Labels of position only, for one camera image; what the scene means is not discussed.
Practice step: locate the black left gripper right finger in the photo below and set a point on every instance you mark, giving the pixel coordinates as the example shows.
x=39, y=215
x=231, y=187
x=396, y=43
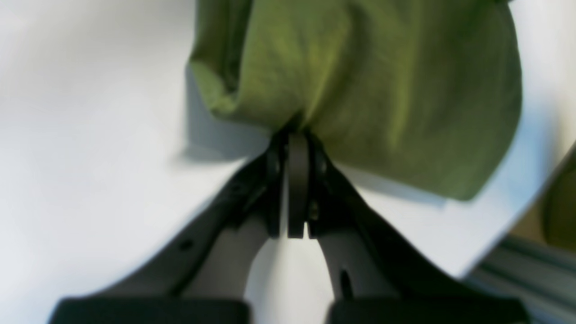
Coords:
x=377, y=276

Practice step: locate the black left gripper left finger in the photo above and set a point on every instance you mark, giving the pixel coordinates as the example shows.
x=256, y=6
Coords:
x=200, y=276

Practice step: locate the olive green T-shirt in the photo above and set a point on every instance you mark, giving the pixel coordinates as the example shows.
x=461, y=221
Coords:
x=424, y=92

